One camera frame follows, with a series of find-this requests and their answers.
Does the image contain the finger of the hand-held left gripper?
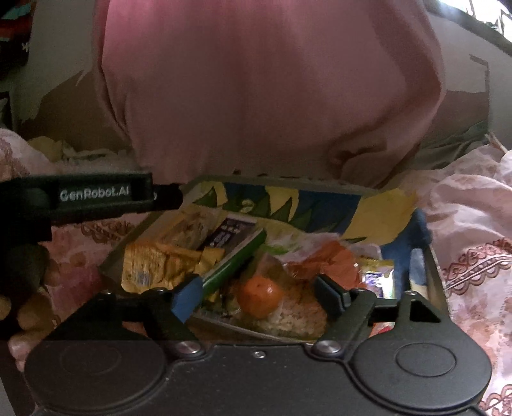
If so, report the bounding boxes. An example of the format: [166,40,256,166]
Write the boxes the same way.
[152,183,185,209]

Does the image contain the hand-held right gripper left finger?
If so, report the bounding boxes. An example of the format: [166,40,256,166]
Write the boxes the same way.
[90,276,205,356]

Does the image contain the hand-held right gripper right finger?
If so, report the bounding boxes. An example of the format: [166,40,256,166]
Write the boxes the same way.
[312,274,445,356]

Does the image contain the orange snack packet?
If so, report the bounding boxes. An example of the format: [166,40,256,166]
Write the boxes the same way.
[280,240,363,289]

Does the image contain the clear puffed cereal bar packet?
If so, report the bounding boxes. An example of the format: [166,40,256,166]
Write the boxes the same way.
[192,296,329,340]

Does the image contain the yellow foil packet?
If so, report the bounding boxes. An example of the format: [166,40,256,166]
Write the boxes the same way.
[122,240,225,294]

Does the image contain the green sausage stick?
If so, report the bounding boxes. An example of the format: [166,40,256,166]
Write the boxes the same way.
[202,229,268,299]

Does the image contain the tangerine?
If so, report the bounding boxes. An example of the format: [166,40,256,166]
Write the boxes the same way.
[237,275,284,319]

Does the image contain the grey shallow box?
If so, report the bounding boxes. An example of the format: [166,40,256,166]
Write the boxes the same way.
[99,176,451,345]

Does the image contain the person's left hand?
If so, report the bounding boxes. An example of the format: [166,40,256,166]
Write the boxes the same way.
[9,288,60,361]

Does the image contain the purple yellow snack packet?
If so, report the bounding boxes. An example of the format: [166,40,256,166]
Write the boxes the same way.
[358,258,396,299]

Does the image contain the yellow blue printed paper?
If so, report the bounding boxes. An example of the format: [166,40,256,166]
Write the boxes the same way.
[182,180,433,281]

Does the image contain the pink pillow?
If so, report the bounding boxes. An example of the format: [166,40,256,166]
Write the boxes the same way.
[94,0,446,188]

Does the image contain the dark printed cloth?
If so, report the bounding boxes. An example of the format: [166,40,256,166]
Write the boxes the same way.
[0,0,36,81]

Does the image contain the window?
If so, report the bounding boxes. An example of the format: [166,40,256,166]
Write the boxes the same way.
[432,0,512,36]

